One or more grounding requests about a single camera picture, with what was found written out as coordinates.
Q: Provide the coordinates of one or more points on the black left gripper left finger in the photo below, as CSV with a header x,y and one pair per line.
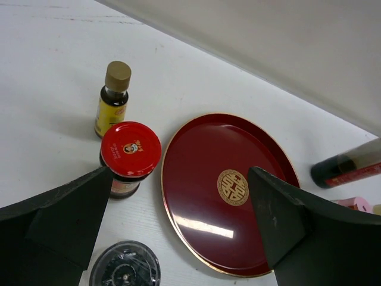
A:
x,y
49,239

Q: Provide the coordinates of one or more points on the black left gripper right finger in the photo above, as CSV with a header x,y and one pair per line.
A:
x,y
308,240

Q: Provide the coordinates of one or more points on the tall dark bottle red label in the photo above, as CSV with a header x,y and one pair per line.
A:
x,y
353,165

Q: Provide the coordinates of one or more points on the yellow cap red sauce bottle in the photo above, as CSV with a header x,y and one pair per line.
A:
x,y
376,209

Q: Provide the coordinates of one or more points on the pink lid spice jar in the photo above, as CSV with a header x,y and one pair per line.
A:
x,y
356,203

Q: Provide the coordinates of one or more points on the clear grinder with black top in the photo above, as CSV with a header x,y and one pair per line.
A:
x,y
126,263

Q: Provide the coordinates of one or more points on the red round lacquer tray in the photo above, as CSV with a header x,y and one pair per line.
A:
x,y
204,183

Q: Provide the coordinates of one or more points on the red lid chili sauce jar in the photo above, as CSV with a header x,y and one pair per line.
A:
x,y
131,151

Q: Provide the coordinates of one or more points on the yellow label gold cap bottle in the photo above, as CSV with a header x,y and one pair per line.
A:
x,y
113,97

